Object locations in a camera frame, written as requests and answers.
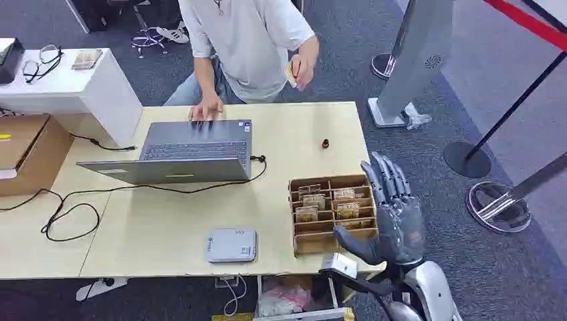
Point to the person's left hand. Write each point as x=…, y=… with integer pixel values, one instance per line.
x=304, y=71

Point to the person's right hand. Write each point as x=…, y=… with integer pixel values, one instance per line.
x=206, y=108

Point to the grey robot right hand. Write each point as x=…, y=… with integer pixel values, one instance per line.
x=401, y=226

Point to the grey laptop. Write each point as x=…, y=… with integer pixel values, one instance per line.
x=195, y=153

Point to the person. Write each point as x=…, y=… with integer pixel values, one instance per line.
x=248, y=44

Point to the small red black object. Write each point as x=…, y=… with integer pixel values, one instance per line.
x=325, y=143

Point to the chrome stanchion base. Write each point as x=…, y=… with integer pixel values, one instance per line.
x=382, y=66

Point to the white shoe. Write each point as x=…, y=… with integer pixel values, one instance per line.
x=172, y=34

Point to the chrome chair base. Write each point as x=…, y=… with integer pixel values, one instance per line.
x=148, y=40

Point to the wooden card box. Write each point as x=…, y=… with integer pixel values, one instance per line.
x=312, y=241

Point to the black stanchion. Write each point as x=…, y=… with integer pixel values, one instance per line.
x=467, y=160

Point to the chrome stanchion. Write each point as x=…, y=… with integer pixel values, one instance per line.
x=498, y=208

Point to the clear plastic wrap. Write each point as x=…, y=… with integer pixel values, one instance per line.
x=417, y=119

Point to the grey kiosk stand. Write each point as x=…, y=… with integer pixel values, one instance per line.
x=416, y=66

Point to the white cabinet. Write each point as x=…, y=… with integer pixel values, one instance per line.
x=88, y=95

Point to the stack of cards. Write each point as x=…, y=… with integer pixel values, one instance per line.
x=86, y=59

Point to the open white drawer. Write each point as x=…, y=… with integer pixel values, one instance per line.
x=305, y=315

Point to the small grey card reader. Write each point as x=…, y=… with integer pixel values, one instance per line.
x=231, y=245

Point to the pink plastic bag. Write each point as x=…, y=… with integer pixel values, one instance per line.
x=283, y=301

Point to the black-rimmed glasses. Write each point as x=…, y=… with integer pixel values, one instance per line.
x=42, y=64

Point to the brown cardboard box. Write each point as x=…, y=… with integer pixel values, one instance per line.
x=31, y=153

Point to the black device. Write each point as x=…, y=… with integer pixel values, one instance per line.
x=8, y=60

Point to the white power strip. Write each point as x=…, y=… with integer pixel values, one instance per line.
x=99, y=288

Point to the red barrier belt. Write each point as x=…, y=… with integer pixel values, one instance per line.
x=529, y=22

